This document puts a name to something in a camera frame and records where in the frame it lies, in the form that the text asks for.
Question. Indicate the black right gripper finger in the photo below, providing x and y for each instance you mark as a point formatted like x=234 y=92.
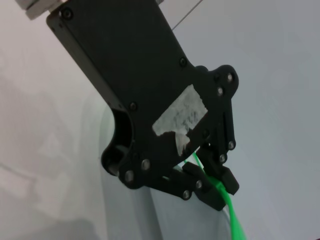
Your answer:
x=175 y=183
x=226 y=120

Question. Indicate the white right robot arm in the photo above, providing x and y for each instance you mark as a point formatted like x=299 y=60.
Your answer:
x=37 y=8

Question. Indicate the translucent green-edged document bag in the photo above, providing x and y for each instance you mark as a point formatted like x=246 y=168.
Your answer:
x=187 y=220

